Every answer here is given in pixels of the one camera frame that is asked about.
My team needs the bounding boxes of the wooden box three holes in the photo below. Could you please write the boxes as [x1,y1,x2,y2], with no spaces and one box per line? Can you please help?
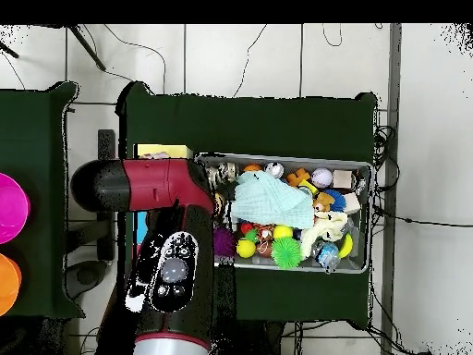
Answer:
[132,142,194,246]

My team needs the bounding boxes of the shallow silver mesh bin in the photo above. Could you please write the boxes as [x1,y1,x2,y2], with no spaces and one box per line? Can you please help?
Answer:
[194,152,373,275]

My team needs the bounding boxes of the toy hamburger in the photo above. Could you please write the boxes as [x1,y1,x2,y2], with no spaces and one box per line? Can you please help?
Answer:
[214,191,227,217]

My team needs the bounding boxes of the mint green waffle cloth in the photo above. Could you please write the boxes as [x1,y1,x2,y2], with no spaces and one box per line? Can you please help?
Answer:
[230,170,316,230]

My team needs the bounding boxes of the silver drink can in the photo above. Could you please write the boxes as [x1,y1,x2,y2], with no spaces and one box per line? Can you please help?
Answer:
[264,161,285,179]

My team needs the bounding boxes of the purple spiky ball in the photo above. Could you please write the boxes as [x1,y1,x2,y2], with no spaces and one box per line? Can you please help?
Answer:
[212,226,237,259]

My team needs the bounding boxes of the yellow smiley ball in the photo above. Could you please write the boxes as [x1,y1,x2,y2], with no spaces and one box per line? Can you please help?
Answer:
[236,238,257,259]

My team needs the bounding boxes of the dark green table cloth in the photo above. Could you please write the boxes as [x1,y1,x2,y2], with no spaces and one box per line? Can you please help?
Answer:
[116,80,379,331]
[0,80,87,321]

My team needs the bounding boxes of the green koosh ball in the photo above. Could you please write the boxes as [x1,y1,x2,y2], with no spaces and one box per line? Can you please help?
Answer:
[270,236,303,270]

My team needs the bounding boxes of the white baseball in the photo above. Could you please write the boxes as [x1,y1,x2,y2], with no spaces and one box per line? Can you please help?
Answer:
[310,167,334,190]

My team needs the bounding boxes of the blue koosh ball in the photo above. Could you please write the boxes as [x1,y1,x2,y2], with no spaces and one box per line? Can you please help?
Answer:
[323,189,347,213]

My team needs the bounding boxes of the crushed plastic water bottle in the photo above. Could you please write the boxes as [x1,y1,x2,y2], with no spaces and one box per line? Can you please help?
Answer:
[311,239,342,275]

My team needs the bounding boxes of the black upright panel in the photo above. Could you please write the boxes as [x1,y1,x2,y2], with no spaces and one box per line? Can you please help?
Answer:
[96,129,116,262]

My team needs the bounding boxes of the grey stand foot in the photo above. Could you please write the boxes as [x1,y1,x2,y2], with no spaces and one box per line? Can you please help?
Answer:
[64,259,109,301]

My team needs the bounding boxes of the grey floor strip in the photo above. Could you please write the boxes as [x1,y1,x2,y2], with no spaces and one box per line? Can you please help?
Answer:
[379,23,403,355]

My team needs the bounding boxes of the black tripod leg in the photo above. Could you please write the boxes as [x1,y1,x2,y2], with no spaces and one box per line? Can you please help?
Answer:
[0,39,20,59]
[67,24,107,72]

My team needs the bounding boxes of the pink round disc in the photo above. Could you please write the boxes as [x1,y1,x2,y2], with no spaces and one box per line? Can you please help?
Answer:
[0,172,31,246]

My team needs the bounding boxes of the orange round disc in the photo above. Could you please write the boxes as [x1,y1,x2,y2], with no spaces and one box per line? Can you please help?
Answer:
[0,252,23,318]

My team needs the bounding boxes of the thin black floor cable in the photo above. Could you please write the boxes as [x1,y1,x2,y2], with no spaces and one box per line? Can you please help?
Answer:
[232,24,269,99]
[321,23,344,48]
[103,24,167,94]

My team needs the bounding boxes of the black cable bundle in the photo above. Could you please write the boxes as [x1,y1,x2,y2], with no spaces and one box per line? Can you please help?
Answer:
[370,124,401,193]

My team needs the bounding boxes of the taut black cable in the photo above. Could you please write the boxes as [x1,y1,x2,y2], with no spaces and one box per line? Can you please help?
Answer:
[371,204,473,228]

